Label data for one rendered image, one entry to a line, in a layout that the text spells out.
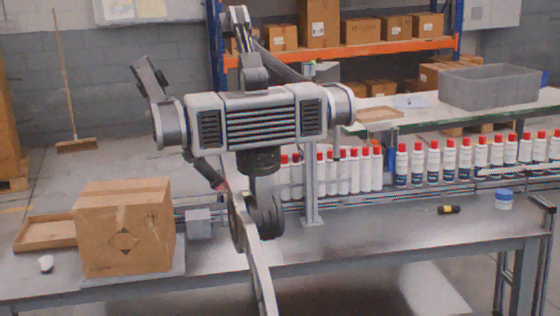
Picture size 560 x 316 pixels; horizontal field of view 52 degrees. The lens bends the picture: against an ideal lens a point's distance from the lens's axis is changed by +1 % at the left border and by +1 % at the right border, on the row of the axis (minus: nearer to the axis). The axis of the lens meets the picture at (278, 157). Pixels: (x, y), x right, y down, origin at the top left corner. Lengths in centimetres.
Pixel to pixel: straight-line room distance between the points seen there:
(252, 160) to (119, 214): 58
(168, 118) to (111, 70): 510
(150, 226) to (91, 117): 482
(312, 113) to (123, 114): 524
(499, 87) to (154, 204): 290
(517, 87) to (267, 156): 298
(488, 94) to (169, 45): 372
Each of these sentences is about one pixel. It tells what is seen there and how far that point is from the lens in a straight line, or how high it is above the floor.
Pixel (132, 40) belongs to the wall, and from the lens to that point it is 661.
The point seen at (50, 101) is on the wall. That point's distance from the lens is 676.
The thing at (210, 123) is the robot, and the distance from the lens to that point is 156.
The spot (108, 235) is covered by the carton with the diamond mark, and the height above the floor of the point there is 101.
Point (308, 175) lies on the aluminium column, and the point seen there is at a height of 105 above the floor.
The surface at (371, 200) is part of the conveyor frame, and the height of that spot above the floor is 85.
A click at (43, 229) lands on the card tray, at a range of 263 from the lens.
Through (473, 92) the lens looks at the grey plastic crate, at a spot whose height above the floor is 94.
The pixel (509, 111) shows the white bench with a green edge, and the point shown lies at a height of 80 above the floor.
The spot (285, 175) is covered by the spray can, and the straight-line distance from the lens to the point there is 243.
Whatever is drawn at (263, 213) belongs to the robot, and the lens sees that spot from 170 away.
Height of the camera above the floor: 190
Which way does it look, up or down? 20 degrees down
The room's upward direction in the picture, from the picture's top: 2 degrees counter-clockwise
